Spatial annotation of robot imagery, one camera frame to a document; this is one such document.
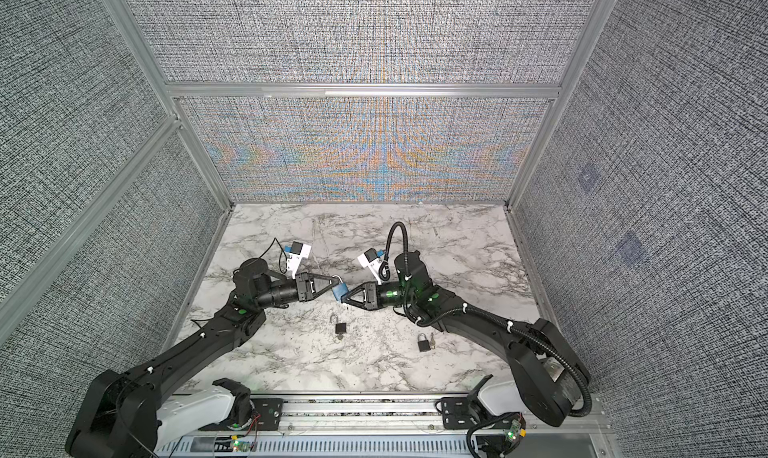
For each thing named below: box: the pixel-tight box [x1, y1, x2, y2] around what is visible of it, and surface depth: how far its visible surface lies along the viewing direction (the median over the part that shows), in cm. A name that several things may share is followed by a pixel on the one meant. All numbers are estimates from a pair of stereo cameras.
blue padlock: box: [332, 274, 349, 303], surface depth 74 cm
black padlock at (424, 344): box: [417, 332, 431, 352], surface depth 86 cm
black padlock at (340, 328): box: [330, 313, 347, 334], surface depth 90 cm
